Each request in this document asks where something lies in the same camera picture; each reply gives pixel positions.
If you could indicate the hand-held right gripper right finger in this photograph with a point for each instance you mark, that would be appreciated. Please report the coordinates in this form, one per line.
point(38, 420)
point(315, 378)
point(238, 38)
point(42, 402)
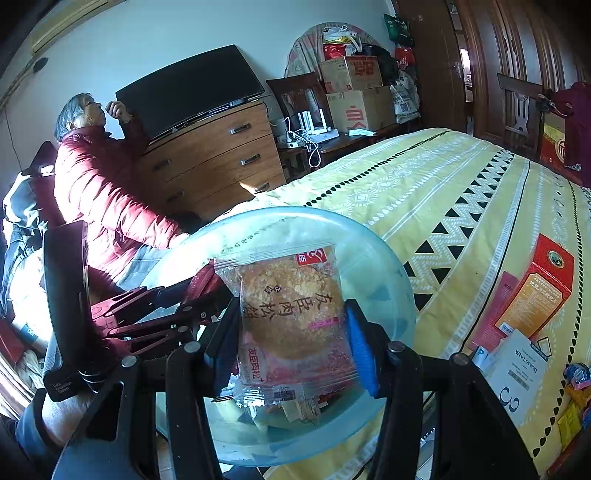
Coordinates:
point(358, 350)

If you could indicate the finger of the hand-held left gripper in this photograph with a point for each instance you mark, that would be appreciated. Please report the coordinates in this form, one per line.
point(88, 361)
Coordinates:
point(147, 334)
point(152, 300)

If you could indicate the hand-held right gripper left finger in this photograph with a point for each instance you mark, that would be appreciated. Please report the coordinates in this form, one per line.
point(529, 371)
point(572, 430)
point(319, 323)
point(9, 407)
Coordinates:
point(221, 341)

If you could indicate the square meat floss cake packet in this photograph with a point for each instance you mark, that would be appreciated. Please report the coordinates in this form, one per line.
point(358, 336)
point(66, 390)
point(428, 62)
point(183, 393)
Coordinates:
point(291, 314)

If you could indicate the clear blue plastic bowl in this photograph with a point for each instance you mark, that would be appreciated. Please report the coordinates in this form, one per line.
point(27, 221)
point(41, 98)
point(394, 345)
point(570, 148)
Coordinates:
point(369, 258)

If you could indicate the pile of snack packets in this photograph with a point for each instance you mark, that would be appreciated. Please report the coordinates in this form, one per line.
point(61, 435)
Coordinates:
point(572, 410)

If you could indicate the person's left hand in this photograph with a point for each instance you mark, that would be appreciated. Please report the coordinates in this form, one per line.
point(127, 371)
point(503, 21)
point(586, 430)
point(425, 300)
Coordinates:
point(64, 410)

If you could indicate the flat red box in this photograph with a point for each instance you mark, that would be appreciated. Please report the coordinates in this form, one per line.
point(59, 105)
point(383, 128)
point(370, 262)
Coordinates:
point(491, 314)

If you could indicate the wooden dresser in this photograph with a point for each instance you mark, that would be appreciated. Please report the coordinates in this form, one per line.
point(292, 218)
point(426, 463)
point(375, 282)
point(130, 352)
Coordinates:
point(217, 161)

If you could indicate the white cardboard box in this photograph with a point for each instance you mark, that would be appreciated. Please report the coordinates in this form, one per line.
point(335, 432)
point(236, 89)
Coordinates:
point(521, 374)

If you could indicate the orange red medicine box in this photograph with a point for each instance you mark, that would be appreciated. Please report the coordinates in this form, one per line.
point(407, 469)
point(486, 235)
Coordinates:
point(540, 290)

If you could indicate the black television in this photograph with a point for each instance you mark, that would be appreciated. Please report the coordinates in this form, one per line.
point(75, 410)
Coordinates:
point(194, 92)

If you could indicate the white power strip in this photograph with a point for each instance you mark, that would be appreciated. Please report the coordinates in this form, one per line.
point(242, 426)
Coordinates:
point(295, 138)

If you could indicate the white router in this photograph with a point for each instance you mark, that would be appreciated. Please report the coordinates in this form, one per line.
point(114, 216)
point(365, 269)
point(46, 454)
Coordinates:
point(314, 122)

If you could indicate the cardboard box red print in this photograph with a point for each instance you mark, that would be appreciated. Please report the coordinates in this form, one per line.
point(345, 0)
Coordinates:
point(351, 71)
point(360, 110)

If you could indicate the dark wooden chair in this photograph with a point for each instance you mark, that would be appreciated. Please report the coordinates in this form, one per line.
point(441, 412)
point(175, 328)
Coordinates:
point(295, 92)

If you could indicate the white printed sack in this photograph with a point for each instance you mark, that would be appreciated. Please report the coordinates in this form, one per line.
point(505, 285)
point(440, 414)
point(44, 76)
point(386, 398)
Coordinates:
point(406, 97)

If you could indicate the red gold gift box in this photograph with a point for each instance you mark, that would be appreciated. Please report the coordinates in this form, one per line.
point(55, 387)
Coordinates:
point(556, 147)

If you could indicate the carved wooden chair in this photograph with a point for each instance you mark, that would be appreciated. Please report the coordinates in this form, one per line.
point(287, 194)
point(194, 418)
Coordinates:
point(521, 110)

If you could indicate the red hanging bag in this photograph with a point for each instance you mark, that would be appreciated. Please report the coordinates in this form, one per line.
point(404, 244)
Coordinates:
point(404, 57)

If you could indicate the round folding table top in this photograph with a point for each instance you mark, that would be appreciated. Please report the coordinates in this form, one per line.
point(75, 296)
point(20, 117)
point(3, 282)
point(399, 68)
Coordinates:
point(309, 46)

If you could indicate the red plastic bag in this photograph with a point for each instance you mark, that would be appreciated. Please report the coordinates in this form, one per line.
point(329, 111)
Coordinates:
point(339, 48)

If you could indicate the maroon clothes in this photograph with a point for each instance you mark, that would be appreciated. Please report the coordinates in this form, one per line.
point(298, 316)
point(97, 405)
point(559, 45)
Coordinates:
point(575, 124)

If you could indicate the green hanging bag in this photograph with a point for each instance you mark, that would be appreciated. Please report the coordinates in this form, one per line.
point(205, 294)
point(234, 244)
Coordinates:
point(397, 27)

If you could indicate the wooden wardrobe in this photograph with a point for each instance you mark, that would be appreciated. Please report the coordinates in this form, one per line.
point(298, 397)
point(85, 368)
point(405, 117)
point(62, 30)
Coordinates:
point(508, 55)

